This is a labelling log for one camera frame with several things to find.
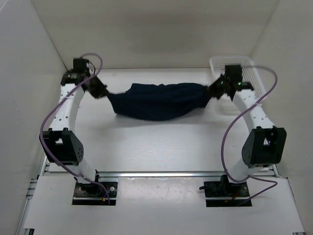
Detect navy blue shorts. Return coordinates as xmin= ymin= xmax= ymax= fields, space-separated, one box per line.
xmin=107 ymin=83 xmax=212 ymax=121

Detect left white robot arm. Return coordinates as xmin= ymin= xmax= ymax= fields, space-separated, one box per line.
xmin=39 ymin=54 xmax=109 ymax=196

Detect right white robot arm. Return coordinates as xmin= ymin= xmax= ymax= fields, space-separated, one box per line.
xmin=213 ymin=64 xmax=287 ymax=196

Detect white plastic mesh basket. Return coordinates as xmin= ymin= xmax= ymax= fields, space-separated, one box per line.
xmin=209 ymin=55 xmax=267 ymax=116

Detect aluminium front rail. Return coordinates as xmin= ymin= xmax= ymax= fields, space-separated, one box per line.
xmin=44 ymin=170 xmax=279 ymax=179

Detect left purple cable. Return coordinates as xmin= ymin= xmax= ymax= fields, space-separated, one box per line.
xmin=40 ymin=52 xmax=111 ymax=204

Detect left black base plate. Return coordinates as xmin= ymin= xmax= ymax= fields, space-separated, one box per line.
xmin=72 ymin=181 xmax=118 ymax=206

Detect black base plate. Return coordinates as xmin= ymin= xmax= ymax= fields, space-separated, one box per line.
xmin=72 ymin=181 xmax=118 ymax=206
xmin=199 ymin=181 xmax=252 ymax=208

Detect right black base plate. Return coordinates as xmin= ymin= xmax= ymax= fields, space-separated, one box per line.
xmin=199 ymin=181 xmax=252 ymax=208

